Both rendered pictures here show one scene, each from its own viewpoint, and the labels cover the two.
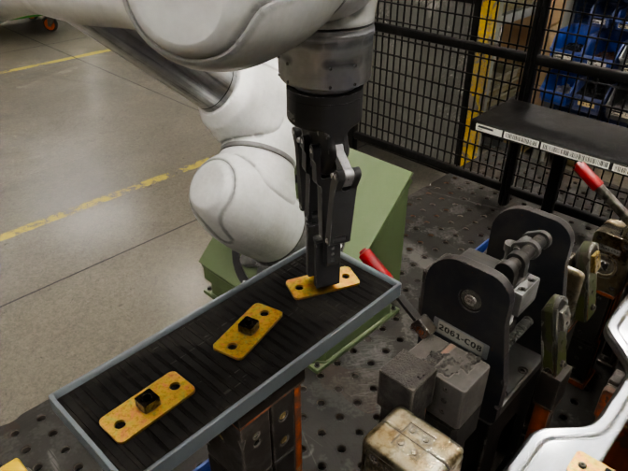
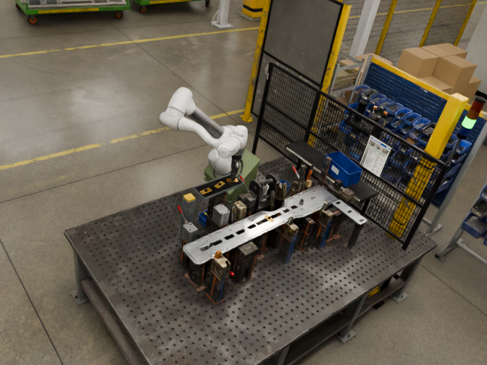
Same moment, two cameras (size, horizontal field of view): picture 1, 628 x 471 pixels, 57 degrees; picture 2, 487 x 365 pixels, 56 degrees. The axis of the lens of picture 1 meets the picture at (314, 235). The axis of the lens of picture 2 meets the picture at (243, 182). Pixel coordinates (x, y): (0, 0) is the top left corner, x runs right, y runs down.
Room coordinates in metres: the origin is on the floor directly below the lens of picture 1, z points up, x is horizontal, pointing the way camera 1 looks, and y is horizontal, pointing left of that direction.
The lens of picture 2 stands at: (-2.16, -0.10, 3.16)
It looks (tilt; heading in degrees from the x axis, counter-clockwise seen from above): 36 degrees down; 0
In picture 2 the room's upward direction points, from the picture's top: 11 degrees clockwise
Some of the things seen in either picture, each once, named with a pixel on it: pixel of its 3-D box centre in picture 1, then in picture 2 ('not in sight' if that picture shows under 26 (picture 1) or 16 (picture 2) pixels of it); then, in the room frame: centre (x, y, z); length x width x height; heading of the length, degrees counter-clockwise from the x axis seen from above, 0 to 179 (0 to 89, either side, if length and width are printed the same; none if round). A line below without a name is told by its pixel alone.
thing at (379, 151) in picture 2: not in sight; (375, 156); (1.07, -1.10, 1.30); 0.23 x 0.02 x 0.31; 47
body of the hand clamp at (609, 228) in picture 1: (593, 307); (293, 198); (0.85, -0.53, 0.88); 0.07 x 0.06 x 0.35; 47
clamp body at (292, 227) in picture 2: not in sight; (287, 242); (0.32, -0.50, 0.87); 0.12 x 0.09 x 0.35; 47
